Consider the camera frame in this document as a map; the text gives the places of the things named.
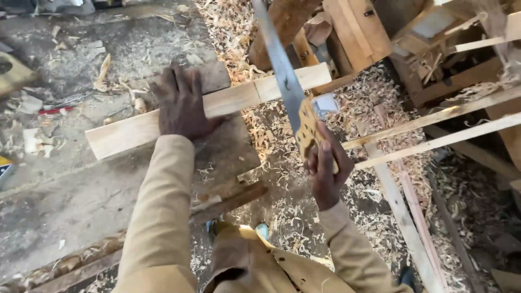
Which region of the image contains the long pale wooden plank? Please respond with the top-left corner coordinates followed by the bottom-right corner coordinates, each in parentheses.
top-left (85, 62), bottom-right (333, 161)

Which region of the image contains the person's tan coat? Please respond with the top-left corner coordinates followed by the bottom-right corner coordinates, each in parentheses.
top-left (201, 223), bottom-right (347, 293)

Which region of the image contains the light wooden box panel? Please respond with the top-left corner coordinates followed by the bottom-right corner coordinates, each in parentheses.
top-left (322, 0), bottom-right (394, 75)

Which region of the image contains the blue and yellow packet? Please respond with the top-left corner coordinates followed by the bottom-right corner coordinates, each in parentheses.
top-left (0, 156), bottom-right (16, 184)

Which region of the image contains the brown wooden bench rail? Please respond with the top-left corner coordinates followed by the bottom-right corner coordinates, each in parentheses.
top-left (188, 180), bottom-right (269, 227)

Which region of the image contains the wooden frame with offcuts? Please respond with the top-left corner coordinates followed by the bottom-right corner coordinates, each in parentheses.
top-left (389, 0), bottom-right (521, 108)

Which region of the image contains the person's right hand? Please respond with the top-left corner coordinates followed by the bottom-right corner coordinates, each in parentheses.
top-left (303, 120), bottom-right (355, 212)

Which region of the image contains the reddish wooden strip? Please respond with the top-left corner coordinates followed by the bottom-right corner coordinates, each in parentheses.
top-left (373, 104), bottom-right (440, 287)

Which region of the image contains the thin pale wooden slat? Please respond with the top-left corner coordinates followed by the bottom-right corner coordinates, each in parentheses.
top-left (353, 113), bottom-right (521, 171)
top-left (341, 86), bottom-right (521, 151)

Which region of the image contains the white plastic scrap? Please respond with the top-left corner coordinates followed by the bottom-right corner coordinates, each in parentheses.
top-left (310, 92), bottom-right (341, 121)

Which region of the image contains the thick brown wooden log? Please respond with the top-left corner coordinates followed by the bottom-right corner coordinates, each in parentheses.
top-left (248, 0), bottom-right (323, 72)

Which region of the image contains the dark wooden block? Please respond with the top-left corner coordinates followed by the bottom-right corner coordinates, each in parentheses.
top-left (195, 61), bottom-right (231, 95)

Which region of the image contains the yellow wooden tool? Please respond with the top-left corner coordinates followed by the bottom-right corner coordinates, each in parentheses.
top-left (0, 52), bottom-right (38, 97)

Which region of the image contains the grey weathered wooden plank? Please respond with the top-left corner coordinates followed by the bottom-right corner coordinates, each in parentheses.
top-left (357, 121), bottom-right (446, 293)

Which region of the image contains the red pencil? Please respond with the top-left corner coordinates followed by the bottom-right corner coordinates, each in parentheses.
top-left (38, 106), bottom-right (75, 116)

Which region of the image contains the heap of wood shavings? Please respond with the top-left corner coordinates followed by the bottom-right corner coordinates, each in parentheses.
top-left (191, 0), bottom-right (501, 293)

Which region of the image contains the person's left hand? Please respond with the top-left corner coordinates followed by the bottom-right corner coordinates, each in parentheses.
top-left (150, 62), bottom-right (224, 142)

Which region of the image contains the hand saw with wooden handle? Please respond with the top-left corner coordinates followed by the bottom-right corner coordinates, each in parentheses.
top-left (250, 0), bottom-right (339, 175)

